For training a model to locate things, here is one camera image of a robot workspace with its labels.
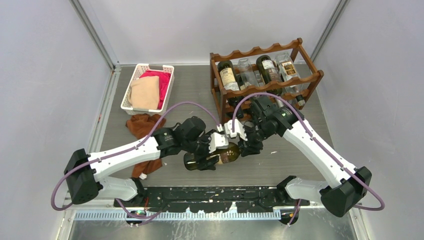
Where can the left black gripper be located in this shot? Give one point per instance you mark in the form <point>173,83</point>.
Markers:
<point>201,160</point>

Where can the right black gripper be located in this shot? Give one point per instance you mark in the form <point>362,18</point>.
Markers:
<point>250,147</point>

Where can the dark wine bottle back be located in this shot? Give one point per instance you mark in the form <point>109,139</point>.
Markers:
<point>226,155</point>

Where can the dark wine bottle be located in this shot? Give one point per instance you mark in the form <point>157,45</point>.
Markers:
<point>267,69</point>
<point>226,155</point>
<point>227,75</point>

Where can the brown bottle gold cap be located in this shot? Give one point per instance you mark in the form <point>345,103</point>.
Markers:
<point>233,102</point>

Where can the brown wooden wine rack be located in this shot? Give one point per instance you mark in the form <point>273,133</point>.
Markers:
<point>221,95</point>

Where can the tall slim clear bottle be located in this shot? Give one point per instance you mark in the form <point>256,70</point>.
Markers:
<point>246,73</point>

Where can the clear bottle black cap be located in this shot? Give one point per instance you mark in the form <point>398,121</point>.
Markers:
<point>287,71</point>

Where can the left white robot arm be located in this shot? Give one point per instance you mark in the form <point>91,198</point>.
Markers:
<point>87,175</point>

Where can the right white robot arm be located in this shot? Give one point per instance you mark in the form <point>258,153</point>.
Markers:
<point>344,184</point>

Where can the brown cloth on table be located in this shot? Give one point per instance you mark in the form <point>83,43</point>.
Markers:
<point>139,126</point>

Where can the white plastic basket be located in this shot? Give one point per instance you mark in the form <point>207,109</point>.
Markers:
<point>140,69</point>

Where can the beige folded cloth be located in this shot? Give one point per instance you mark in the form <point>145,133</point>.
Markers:
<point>145,93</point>

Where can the pink red cloth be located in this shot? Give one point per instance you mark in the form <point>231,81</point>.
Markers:
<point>163,79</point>

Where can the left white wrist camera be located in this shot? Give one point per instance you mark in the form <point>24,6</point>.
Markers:
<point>218,141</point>

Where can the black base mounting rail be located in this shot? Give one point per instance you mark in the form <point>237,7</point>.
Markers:
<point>211,199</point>

